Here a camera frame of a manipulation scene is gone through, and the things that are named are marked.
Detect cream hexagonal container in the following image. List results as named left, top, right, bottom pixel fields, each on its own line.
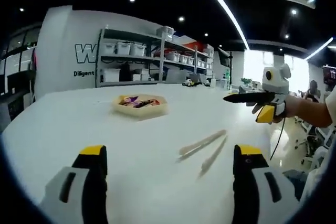
left=112, top=94, right=169, bottom=119

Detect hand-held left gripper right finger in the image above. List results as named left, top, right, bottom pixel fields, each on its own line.
left=232, top=144, right=300, bottom=224

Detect black monitor on stand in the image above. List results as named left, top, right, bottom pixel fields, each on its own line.
left=217, top=47, right=233, bottom=67

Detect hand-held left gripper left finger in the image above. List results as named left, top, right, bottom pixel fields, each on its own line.
left=39, top=144, right=108, bottom=224

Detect pile of snack packets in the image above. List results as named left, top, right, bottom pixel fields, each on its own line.
left=118, top=95, right=161, bottom=109

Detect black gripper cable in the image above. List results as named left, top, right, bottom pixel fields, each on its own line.
left=270, top=118, right=286, bottom=161

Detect person's blue jeans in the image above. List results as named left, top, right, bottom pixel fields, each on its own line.
left=282, top=170, right=308, bottom=201

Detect dark wall screen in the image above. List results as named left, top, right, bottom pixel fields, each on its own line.
left=322, top=66, right=336, bottom=81

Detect spare hand-held gripper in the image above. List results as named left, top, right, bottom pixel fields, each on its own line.
left=182, top=78, right=203, bottom=87

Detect row of white storage bins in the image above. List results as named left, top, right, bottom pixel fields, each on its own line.
left=102, top=26, right=214, bottom=69

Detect white food tongs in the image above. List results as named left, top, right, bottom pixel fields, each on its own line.
left=177, top=129, right=228, bottom=179

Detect grey flat case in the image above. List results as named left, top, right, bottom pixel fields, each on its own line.
left=166, top=69, right=188, bottom=82

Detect long ceiling light strip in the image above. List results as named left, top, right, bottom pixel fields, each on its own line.
left=306, top=37, right=334, bottom=61
left=188, top=0, right=247, bottom=49

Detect grey metal storage shelf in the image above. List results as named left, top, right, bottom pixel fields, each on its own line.
left=96, top=26, right=215, bottom=88

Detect stack of white boxes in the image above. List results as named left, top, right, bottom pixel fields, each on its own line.
left=101, top=68, right=150, bottom=82

